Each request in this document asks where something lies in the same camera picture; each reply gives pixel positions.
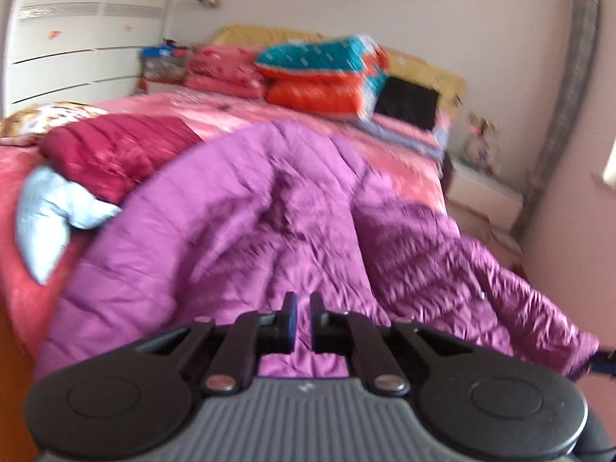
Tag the white sliding door wardrobe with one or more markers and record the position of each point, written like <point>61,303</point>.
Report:
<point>72,57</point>

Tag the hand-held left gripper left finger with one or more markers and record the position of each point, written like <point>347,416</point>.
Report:
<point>288,320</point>

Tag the grey plaid curtain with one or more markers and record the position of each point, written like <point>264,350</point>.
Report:
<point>572,82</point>

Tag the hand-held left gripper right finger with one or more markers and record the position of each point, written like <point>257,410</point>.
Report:
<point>316,317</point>

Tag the black cloth bag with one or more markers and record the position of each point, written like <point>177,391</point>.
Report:
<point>406,103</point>

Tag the maroon down jacket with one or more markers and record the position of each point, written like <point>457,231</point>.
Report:
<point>110,149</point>

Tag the patterned storage box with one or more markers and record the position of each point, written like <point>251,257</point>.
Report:
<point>161,68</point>

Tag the blue box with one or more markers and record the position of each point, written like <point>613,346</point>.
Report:
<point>156,52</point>

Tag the pink heart print pillow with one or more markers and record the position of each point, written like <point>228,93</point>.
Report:
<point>221,89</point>

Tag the cartoon print pillow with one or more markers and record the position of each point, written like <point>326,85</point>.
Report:
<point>38,118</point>

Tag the purple down jacket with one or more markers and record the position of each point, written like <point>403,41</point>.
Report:
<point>240,231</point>

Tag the teal and orange folded quilt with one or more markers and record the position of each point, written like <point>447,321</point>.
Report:
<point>313,57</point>

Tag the white nightstand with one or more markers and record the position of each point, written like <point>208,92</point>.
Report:
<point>481,192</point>

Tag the window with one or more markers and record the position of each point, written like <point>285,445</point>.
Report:
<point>611,163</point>

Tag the framed photo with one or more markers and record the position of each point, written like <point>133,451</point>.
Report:
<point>481,149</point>

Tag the light blue down jacket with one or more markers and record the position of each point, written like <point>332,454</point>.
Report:
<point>43,211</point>

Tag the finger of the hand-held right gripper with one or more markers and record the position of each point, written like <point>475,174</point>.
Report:
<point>604,363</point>

